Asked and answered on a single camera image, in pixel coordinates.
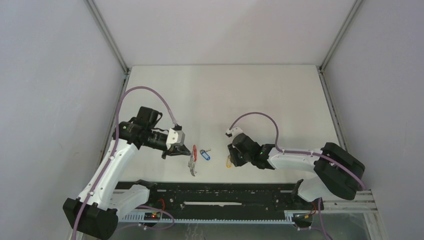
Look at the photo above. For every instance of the yellow key tag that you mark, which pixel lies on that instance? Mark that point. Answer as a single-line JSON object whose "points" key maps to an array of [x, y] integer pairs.
{"points": [[228, 162]]}

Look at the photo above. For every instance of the grey slotted cable duct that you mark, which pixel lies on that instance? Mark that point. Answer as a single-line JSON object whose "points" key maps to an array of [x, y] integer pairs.
{"points": [[143, 217]]}

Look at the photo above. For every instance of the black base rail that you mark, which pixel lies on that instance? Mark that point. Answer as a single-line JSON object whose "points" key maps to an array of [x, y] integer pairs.
{"points": [[246, 201]]}

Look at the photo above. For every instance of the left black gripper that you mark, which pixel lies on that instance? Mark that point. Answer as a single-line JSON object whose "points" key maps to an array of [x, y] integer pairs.
{"points": [[176, 150]]}

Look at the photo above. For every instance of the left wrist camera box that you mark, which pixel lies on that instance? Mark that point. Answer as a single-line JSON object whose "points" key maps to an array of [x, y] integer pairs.
{"points": [[175, 138]]}

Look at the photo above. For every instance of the metal key holder red handle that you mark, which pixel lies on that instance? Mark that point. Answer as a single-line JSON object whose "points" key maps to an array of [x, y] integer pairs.
{"points": [[192, 161]]}

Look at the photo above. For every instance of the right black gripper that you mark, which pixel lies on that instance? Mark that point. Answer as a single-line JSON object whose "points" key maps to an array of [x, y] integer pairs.
{"points": [[234, 158]]}

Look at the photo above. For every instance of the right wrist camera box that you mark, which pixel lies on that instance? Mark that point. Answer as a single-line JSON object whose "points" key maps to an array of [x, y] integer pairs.
{"points": [[233, 132]]}

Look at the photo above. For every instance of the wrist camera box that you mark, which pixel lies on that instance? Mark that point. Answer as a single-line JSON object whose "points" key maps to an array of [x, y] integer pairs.
{"points": [[175, 138], [233, 132]]}

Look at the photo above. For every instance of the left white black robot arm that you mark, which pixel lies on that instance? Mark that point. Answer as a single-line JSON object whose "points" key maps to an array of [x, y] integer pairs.
{"points": [[98, 209]]}

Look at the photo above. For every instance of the blue key tag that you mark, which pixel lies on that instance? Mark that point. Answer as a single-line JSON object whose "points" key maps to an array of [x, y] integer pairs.
{"points": [[204, 154]]}

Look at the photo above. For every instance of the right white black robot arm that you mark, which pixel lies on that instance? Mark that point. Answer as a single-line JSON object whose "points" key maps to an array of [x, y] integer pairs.
{"points": [[335, 171]]}

